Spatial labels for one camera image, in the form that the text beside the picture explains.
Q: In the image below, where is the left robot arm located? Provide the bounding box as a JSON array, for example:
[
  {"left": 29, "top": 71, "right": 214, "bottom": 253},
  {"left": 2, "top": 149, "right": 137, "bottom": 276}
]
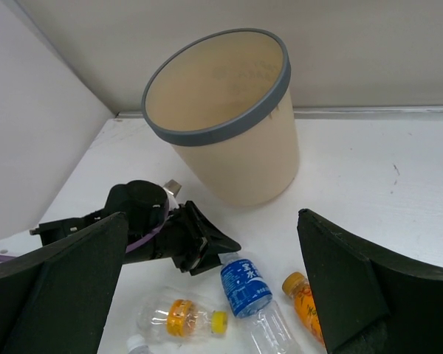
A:
[{"left": 30, "top": 180, "right": 241, "bottom": 276}]

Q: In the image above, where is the clear bottle large blue label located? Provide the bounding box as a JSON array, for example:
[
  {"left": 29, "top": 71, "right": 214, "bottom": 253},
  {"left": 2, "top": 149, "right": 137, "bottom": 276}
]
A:
[{"left": 220, "top": 252, "right": 302, "bottom": 353}]

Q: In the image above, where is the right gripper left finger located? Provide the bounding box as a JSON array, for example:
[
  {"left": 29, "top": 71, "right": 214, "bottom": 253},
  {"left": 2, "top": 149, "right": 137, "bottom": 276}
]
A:
[{"left": 0, "top": 213, "right": 128, "bottom": 353}]

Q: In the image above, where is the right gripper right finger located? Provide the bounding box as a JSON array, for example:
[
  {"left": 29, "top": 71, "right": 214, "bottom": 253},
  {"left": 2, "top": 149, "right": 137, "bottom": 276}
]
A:
[{"left": 297, "top": 209, "right": 443, "bottom": 353}]

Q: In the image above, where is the orange juice bottle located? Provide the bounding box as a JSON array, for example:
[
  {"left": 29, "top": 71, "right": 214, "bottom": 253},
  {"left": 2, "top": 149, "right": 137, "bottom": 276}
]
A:
[{"left": 282, "top": 272, "right": 325, "bottom": 346}]

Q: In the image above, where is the clear bottle white cap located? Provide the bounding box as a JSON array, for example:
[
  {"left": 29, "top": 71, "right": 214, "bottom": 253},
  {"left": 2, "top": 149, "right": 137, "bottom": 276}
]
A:
[{"left": 126, "top": 334, "right": 152, "bottom": 354}]

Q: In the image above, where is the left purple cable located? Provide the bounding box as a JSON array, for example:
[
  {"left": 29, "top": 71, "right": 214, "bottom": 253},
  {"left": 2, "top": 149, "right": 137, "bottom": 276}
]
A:
[{"left": 0, "top": 206, "right": 171, "bottom": 263}]

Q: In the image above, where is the beige bin with grey rim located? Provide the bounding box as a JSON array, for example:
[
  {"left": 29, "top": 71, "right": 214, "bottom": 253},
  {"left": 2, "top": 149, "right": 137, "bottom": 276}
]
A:
[{"left": 141, "top": 28, "right": 300, "bottom": 207}]

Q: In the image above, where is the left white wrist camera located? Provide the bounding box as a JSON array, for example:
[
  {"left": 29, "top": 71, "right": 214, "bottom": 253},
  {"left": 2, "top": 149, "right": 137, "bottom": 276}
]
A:
[{"left": 162, "top": 179, "right": 182, "bottom": 209}]

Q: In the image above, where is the clear bottle yellow cap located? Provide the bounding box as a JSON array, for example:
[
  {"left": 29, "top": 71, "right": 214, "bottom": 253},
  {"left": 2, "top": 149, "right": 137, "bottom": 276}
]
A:
[{"left": 136, "top": 296, "right": 228, "bottom": 343}]

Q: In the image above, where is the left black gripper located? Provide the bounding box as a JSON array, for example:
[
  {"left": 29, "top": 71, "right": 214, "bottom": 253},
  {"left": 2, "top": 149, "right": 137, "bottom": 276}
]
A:
[{"left": 150, "top": 201, "right": 241, "bottom": 276}]

